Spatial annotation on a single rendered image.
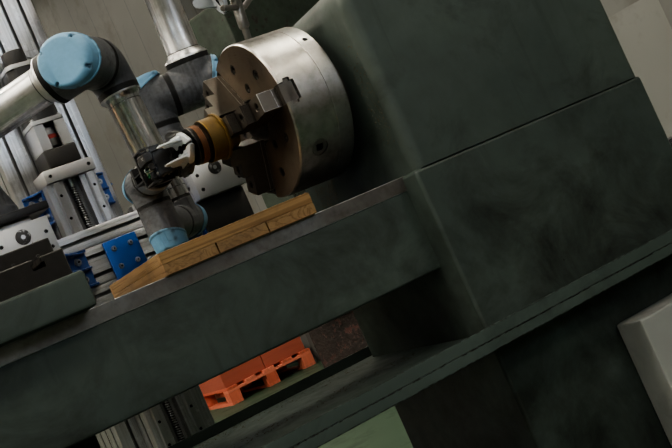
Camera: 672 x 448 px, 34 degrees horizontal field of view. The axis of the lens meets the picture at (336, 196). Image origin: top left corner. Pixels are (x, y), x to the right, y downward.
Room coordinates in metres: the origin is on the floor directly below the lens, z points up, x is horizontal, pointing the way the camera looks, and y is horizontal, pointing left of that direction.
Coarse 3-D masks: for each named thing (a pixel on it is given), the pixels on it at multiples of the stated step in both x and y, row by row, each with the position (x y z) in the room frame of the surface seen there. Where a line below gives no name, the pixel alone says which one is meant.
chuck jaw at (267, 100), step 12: (288, 84) 1.99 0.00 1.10; (264, 96) 1.98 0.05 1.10; (276, 96) 1.99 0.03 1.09; (288, 96) 1.98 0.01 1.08; (240, 108) 2.00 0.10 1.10; (252, 108) 2.00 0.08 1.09; (264, 108) 1.97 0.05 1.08; (276, 108) 1.98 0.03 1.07; (228, 120) 2.02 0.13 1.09; (240, 120) 2.02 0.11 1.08; (252, 120) 2.00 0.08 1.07; (264, 120) 2.03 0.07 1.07; (240, 132) 2.03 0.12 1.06
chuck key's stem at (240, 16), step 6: (234, 0) 2.08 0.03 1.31; (240, 0) 2.09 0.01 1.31; (240, 6) 2.08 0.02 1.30; (234, 12) 2.09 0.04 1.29; (240, 12) 2.08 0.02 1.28; (240, 18) 2.09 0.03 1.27; (246, 18) 2.09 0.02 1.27; (240, 24) 2.09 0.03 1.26; (246, 24) 2.09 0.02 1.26; (246, 30) 2.09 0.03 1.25; (246, 36) 2.10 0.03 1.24
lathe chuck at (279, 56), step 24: (240, 48) 2.04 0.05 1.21; (264, 48) 2.02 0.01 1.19; (288, 48) 2.02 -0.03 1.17; (240, 72) 2.08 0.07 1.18; (264, 72) 2.00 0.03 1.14; (288, 72) 1.99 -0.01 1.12; (312, 72) 2.01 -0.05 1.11; (240, 96) 2.12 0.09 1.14; (312, 96) 1.99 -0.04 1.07; (288, 120) 1.99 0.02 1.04; (312, 120) 1.99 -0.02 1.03; (336, 120) 2.02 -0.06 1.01; (288, 144) 2.03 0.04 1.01; (312, 144) 2.01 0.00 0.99; (336, 144) 2.05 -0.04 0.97; (288, 168) 2.06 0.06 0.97; (312, 168) 2.04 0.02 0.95; (288, 192) 2.10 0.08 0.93
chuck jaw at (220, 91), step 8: (208, 80) 2.15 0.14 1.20; (216, 80) 2.15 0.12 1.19; (224, 80) 2.15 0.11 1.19; (208, 88) 2.13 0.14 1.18; (216, 88) 2.13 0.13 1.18; (224, 88) 2.14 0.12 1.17; (208, 96) 2.11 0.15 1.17; (216, 96) 2.12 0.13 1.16; (224, 96) 2.12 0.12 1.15; (232, 96) 2.12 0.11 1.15; (208, 104) 2.11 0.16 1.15; (216, 104) 2.10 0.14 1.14; (224, 104) 2.10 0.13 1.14; (232, 104) 2.11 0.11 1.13; (240, 104) 2.11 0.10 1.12; (208, 112) 2.08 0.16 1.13; (216, 112) 2.09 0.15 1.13; (224, 112) 2.09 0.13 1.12; (232, 112) 2.10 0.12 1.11
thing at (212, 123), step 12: (204, 120) 2.04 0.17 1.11; (216, 120) 2.04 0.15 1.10; (192, 132) 2.01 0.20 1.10; (204, 132) 2.02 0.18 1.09; (216, 132) 2.02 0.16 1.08; (228, 132) 2.03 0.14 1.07; (204, 144) 2.01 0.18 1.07; (216, 144) 2.02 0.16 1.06; (228, 144) 2.04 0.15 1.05; (204, 156) 2.02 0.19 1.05; (216, 156) 2.04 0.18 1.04; (228, 156) 2.06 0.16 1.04
